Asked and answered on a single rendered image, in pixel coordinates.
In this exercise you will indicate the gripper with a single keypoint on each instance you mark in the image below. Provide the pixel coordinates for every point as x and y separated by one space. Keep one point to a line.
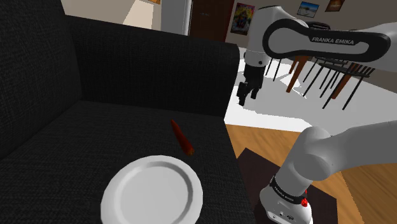
254 74

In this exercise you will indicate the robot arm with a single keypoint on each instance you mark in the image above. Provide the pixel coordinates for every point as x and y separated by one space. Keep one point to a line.
313 161

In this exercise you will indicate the wooden dining table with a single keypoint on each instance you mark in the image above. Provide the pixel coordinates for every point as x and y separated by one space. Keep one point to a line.
297 69

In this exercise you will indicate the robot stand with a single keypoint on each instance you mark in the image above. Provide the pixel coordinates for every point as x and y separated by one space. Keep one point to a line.
257 173

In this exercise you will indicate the orange red carrot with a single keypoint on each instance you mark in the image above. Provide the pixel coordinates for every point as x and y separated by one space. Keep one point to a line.
182 139

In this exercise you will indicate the dark brown door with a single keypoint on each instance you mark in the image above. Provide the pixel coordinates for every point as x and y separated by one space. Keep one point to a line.
214 18

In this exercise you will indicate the white round plate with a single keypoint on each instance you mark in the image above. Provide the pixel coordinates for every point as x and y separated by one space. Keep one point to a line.
155 192

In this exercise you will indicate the black fabric sofa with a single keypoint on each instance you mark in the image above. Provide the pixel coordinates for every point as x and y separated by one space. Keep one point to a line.
93 93

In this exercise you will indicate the colourful wall poster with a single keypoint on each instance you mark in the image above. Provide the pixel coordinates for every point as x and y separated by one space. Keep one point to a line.
242 18

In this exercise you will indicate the blue sky wall picture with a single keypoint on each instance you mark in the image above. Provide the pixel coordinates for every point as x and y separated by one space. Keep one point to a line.
307 9

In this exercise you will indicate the orange brown wall picture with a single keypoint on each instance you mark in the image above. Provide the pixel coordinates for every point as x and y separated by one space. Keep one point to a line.
335 5

